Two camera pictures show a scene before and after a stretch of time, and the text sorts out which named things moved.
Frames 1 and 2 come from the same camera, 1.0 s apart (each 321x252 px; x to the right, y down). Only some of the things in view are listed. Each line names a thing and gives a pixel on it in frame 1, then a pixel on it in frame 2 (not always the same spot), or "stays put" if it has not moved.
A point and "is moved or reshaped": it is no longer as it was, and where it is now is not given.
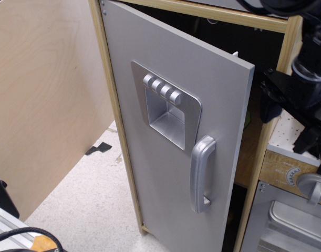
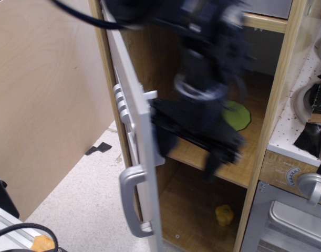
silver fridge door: x=184 y=104 is moved or reshaped
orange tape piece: x=43 y=243 stays put
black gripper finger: x=269 y=109 → x=166 y=140
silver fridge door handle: x=202 y=146 → x=128 y=177
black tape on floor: x=103 y=147 stays put
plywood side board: x=50 y=99 stays put
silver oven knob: x=314 y=187 stays put
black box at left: x=1 y=198 stays put
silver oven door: x=280 y=220 stays put
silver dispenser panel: x=164 y=109 → x=123 y=105
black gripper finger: x=309 y=141 → x=217 y=158
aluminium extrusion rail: x=3 y=222 stays put
